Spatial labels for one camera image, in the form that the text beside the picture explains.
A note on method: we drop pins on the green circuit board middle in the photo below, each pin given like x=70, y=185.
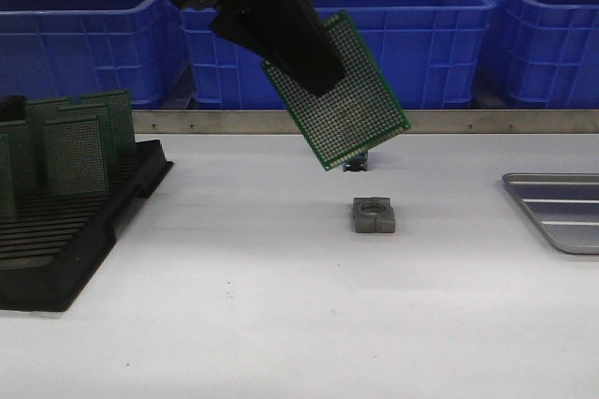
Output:
x=78, y=150

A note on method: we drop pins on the blue plastic bin right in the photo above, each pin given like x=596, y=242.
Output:
x=543, y=54

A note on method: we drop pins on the blue plastic bin left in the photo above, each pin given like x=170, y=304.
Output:
x=53, y=48

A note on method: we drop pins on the grey square metal nut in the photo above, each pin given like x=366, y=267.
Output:
x=373, y=215

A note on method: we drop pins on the blue plastic bin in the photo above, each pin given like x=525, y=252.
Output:
x=53, y=48
x=426, y=49
x=543, y=54

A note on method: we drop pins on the red emergency stop button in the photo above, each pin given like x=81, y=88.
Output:
x=357, y=163

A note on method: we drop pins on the blue plastic bin centre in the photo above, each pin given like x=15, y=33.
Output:
x=426, y=49

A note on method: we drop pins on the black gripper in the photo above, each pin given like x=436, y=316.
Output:
x=286, y=33

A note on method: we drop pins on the silver metal tray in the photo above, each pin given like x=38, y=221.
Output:
x=563, y=206

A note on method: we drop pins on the green circuit board far left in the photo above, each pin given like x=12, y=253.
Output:
x=25, y=165

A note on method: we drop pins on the green perforated circuit board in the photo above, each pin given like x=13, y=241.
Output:
x=358, y=113

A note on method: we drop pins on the green circuit board back right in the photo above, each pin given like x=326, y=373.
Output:
x=119, y=105

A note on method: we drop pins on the green circuit board back left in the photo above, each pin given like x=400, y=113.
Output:
x=37, y=111

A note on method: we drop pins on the black slotted board rack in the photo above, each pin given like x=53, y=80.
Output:
x=57, y=243

